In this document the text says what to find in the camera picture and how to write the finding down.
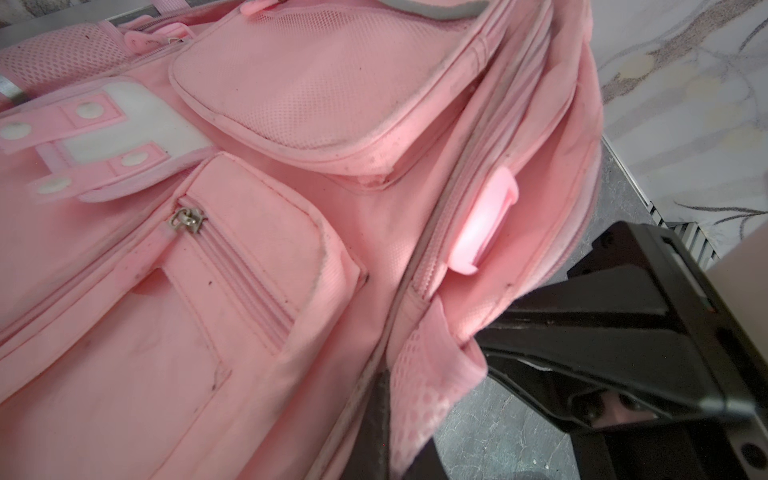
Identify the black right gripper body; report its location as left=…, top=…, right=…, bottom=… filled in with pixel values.
left=571, top=222, right=767, bottom=479

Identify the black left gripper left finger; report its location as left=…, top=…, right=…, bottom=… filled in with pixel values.
left=341, top=371, right=391, bottom=480

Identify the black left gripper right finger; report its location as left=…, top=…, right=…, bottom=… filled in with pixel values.
left=403, top=438, right=449, bottom=480

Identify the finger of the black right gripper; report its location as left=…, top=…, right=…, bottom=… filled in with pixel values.
left=476, top=265, right=756, bottom=432

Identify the pink student backpack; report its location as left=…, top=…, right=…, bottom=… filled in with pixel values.
left=1, top=1, right=603, bottom=479

